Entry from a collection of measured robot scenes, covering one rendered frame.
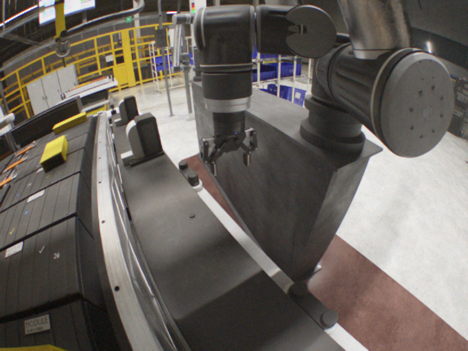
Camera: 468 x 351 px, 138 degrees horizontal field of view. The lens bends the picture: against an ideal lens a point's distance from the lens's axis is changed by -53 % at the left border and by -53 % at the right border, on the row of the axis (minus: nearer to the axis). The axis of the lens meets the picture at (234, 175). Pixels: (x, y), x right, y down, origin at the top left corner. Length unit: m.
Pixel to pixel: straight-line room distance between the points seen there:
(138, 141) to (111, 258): 0.44
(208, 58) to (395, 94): 0.32
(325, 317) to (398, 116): 0.32
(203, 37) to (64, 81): 9.48
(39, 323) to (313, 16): 0.58
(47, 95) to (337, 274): 10.36
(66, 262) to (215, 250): 0.25
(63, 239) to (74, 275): 0.07
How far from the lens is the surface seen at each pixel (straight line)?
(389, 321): 1.51
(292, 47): 0.38
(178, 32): 2.65
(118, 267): 0.25
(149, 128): 0.62
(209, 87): 0.39
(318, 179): 0.66
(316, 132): 0.64
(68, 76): 9.73
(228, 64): 0.37
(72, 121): 0.91
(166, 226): 0.41
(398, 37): 0.39
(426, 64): 0.36
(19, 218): 0.47
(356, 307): 1.39
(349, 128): 0.64
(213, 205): 0.49
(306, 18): 0.39
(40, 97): 10.13
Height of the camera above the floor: 1.18
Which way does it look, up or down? 37 degrees down
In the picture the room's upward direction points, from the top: 2 degrees counter-clockwise
